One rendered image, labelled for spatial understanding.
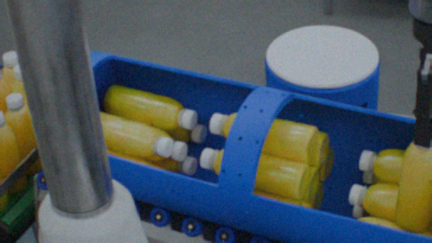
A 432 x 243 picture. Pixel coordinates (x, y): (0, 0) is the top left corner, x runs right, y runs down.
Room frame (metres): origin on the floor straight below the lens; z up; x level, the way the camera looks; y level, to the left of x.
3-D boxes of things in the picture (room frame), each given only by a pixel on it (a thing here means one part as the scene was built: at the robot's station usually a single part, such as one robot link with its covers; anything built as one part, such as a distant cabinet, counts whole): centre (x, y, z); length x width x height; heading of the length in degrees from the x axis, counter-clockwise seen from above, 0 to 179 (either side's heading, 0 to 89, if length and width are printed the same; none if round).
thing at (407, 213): (1.04, -0.28, 1.18); 0.07 x 0.07 x 0.19
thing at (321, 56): (1.69, -0.18, 1.03); 0.28 x 0.28 x 0.01
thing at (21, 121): (1.48, 0.54, 0.99); 0.07 x 0.07 x 0.19
